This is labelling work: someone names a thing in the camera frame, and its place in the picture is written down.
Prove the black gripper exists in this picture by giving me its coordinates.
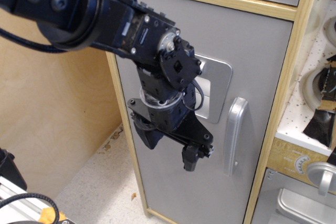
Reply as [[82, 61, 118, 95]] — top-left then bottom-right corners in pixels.
[[127, 86, 214, 172]]

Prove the grey fridge door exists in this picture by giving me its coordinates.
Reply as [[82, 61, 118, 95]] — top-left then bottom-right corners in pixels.
[[132, 0, 292, 223]]

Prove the silver fridge door handle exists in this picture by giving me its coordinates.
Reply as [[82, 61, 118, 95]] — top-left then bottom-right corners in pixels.
[[223, 97, 248, 177]]

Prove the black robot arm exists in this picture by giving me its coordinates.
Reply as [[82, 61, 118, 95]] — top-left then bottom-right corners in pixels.
[[1, 0, 213, 172]]

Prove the grey oven door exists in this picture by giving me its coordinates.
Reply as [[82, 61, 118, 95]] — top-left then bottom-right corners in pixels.
[[251, 168, 335, 223]]

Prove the orange tape piece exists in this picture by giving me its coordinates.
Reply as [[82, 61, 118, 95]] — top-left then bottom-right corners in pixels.
[[38, 207, 56, 223]]

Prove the white speckled sink counter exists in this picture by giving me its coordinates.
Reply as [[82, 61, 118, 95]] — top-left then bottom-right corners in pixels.
[[275, 0, 335, 156]]

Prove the silver oven knob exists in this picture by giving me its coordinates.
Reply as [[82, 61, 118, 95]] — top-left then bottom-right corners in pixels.
[[307, 162, 335, 197]]

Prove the black box left edge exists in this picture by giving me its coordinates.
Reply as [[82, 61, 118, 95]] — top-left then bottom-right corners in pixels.
[[1, 149, 27, 190]]

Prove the wooden toy kitchen frame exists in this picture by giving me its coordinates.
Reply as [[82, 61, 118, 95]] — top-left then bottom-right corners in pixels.
[[102, 0, 323, 224]]

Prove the aluminium rail base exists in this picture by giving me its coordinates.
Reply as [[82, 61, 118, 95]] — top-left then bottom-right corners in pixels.
[[0, 175, 71, 224]]

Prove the black braided cable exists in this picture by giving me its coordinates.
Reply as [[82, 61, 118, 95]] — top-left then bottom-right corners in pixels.
[[0, 193, 60, 224]]

